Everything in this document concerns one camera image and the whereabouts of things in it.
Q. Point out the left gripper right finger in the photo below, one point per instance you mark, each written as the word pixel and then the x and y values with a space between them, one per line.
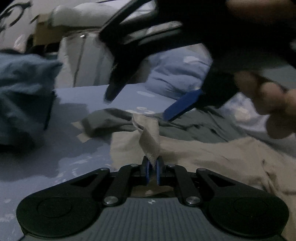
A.
pixel 178 178

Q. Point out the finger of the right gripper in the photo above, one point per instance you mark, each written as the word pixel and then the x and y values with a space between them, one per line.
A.
pixel 127 68
pixel 182 105

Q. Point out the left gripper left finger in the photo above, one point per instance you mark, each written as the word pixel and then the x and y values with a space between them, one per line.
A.
pixel 125 179

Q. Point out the beige t-shirt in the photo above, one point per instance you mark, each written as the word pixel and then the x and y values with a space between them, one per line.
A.
pixel 245 159

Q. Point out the person right hand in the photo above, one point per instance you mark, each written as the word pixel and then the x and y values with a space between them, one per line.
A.
pixel 267 96

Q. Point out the grey-green garment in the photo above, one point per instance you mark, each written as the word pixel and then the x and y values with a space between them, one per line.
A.
pixel 206 125

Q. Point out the light blue patterned duvet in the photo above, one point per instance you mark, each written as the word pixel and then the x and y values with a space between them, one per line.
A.
pixel 178 71

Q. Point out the cardboard box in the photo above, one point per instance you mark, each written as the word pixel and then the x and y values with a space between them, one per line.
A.
pixel 45 33

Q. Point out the dark blue folded garment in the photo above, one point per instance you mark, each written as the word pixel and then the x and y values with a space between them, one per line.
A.
pixel 27 96

